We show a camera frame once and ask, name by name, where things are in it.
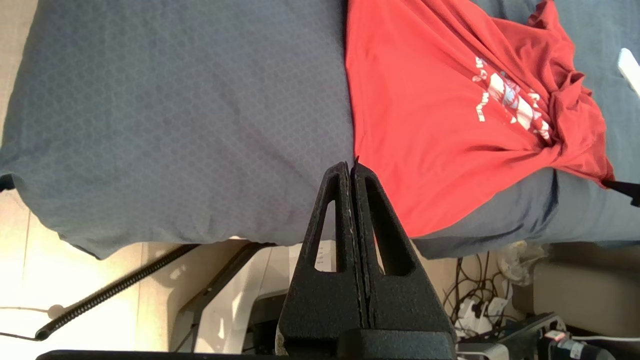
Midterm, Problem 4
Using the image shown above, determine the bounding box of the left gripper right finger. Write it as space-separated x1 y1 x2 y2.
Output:
351 156 455 334

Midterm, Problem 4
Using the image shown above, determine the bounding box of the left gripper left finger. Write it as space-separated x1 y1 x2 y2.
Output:
276 161 368 357

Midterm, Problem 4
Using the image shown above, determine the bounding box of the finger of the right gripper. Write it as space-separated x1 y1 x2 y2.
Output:
606 186 640 208
602 180 640 194

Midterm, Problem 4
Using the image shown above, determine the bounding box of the red printed t-shirt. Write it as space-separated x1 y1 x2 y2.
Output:
345 0 616 239

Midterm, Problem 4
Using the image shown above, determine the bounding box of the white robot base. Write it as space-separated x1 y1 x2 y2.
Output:
170 240 323 356

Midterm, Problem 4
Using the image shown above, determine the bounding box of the long white remote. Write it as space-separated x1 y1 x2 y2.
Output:
617 47 640 98

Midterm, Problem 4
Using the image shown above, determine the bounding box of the tangled robot cable bundle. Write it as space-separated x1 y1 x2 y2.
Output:
442 242 640 360

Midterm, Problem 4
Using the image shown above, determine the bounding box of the coiled black cable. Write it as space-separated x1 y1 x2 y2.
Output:
0 243 202 342

